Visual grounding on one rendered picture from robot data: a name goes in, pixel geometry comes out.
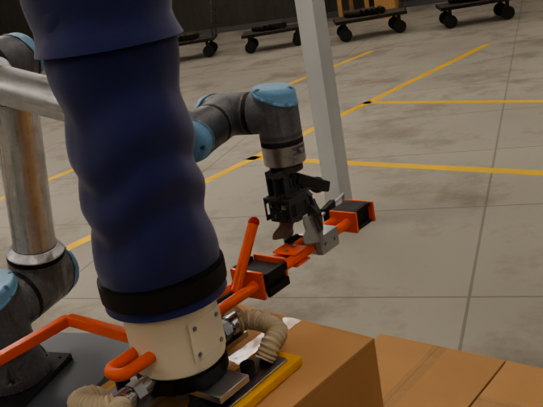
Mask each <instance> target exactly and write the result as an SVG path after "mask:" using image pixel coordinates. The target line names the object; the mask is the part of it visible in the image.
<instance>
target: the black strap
mask: <svg viewBox="0 0 543 407"><path fill-rule="evenodd" d="M219 251H220V254H219V258H218V260H216V261H215V262H214V263H213V264H212V265H211V266H209V267H208V268H207V269H206V270H204V271H201V272H200V273H198V274H196V275H193V276H192V277H190V278H188V279H185V280H183V281H181V282H178V283H175V284H171V285H169V286H166V287H161V288H159V289H155V290H152V291H148V292H114V291H112V290H110V289H108V288H106V287H104V286H103V285H102V284H101V282H100V280H99V277H98V278H97V287H98V289H99V295H100V299H101V301H102V304H103V306H104V307H105V308H107V309H109V310H111V311H113V312H115V313H120V314H124V315H150V314H157V313H165V312H169V311H172V310H176V309H178V308H183V307H186V306H188V305H190V304H194V303H195V302H197V301H199V300H202V299H203V298H205V297H207V296H209V295H211V294H212V293H213V292H215V291H216V290H217V289H218V288H219V287H220V286H221V285H222V284H223V283H224V281H225V278H226V276H227V270H226V266H225V259H224V254H223V252H222V250H221V249H220V248H219Z"/></svg>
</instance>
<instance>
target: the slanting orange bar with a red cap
mask: <svg viewBox="0 0 543 407"><path fill-rule="evenodd" d="M258 226H259V219H258V218H257V217H255V216H252V217H251V218H250V219H249V220H248V224H247V227H246V233H245V237H244V239H243V243H242V248H241V252H240V254H239V258H238V264H237V266H236V270H235V273H234V279H233V282H232V285H231V288H230V291H231V292H233V293H235V292H237V291H238V290H240V289H241V288H242V285H243V282H244V279H245V275H246V270H247V267H248V263H249V260H250V255H251V251H252V248H253V244H254V241H255V236H256V233H257V229H258Z"/></svg>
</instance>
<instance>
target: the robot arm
mask: <svg viewBox="0 0 543 407"><path fill-rule="evenodd" d="M34 52H35V45H34V41H33V39H32V38H31V37H29V36H27V35H25V34H23V33H19V32H13V33H10V34H2V35H0V168H1V173H2V183H3V189H4V194H5V200H6V210H7V215H8V220H9V226H10V231H11V240H12V245H11V246H10V247H9V248H8V249H7V251H6V261H7V265H8V268H7V269H0V350H2V349H4V348H5V347H7V346H9V345H11V344H12V343H14V342H17V341H18V340H19V339H21V338H24V337H25V336H27V335H29V334H30V333H32V332H33V329H32V322H33V321H35V320H36V319H37V318H39V317H40V316H41V315H42V314H44V313H45V312H46V311H47V310H49V309H50V308H51V307H52V306H53V305H54V304H55V303H56V302H58V301H59V300H60V299H62V298H63V297H65V296H66V295H68V294H69V292H70V291H71V290H72V288H73V287H74V286H75V285H76V283H77V281H78V278H79V273H78V272H79V266H78V261H77V259H76V258H75V256H74V254H73V253H72V252H71V251H70V250H67V249H66V248H67V247H66V246H64V245H63V243H62V242H61V241H59V240H58V239H56V237H55V230H54V223H53V211H52V205H51V198H50V191H49V184H48V172H47V166H46V159H45V152H44V141H43V134H42V127H41V121H40V116H41V115H42V116H44V117H48V118H51V119H54V120H60V121H62V122H64V113H63V111H62V109H61V107H60V106H59V104H58V102H57V100H56V98H55V96H54V94H53V92H52V90H51V88H50V86H49V84H48V79H47V76H46V75H43V74H41V72H42V71H43V70H44V60H36V59H34ZM298 104H299V101H298V99H297V94H296V90H295V88H294V86H293V85H291V84H289V83H286V82H272V83H269V82H268V83H263V84H258V85H256V86H254V87H253V88H252V89H251V92H238V93H228V94H208V95H205V96H203V97H201V98H200V99H199V100H198V101H197V103H196V105H195V108H194V110H193V111H189V113H190V116H191V118H192V122H193V125H194V128H195V134H196V140H195V147H194V153H193V155H194V158H195V162H200V161H202V160H204V159H205V158H206V157H208V156H209V155H210V154H211V153H212V152H213V151H214V150H215V149H217V148H218V147H219V146H221V145H222V144H224V143H225V142H226V141H227V140H229V139H230V138H231V137H232V136H241V135H258V134H259V139H260V144H261V149H262V154H263V163H264V165H265V166H266V167H268V168H270V170H268V171H266V172H264V173H265V178H266V183H267V191H268V196H266V197H264V198H263V202H264V207H265V212H266V217H267V220H270V219H271V221H275V222H280V224H279V226H278V228H277V229H276V230H275V231H274V233H273V234H272V238H273V240H278V239H282V238H283V240H284V241H285V240H286V239H288V238H289V237H291V236H292V235H293V232H294V231H293V224H294V223H295V222H298V221H300V220H302V219H303V224H304V226H305V232H304V234H303V236H302V240H303V242H304V244H305V245H310V244H315V249H316V251H317V253H318V255H320V254H321V253H322V245H323V222H322V213H321V210H320V208H319V206H318V205H317V203H316V200H315V199H313V196H312V195H313V194H312V193H311V192H310V191H309V190H311V191H312V192H314V193H320V192H322V191H326V192H328V191H329V189H330V181H327V180H324V179H322V178H321V177H312V176H309V175H306V174H301V173H297V171H300V170H302V169H303V161H304V160H305V159H306V155H305V145H304V139H303V134H302V128H301V118H300V113H299V107H298ZM267 203H268V205H269V209H270V214H267V205H266V204H267ZM308 210H309V211H308ZM306 214H308V216H304V215H306ZM303 216H304V218H303ZM51 366H52V362H51V359H50V357H49V354H48V352H47V351H46V350H45V349H44V348H43V347H42V345H41V344H38V345H37V346H34V347H32V348H31V349H30V350H28V351H26V352H24V353H22V354H21V355H19V356H17V357H16V358H14V359H12V360H11V361H9V362H7V363H5V364H3V365H2V366H1V367H0V397H6V396H9V395H13V394H16V393H19V392H22V391H24V390H27V389H29V388H30V387H32V386H34V385H36V384H38V383H39V382H40V381H41V380H42V379H43V378H44V377H45V376H46V375H47V374H48V373H49V371H50V369H51Z"/></svg>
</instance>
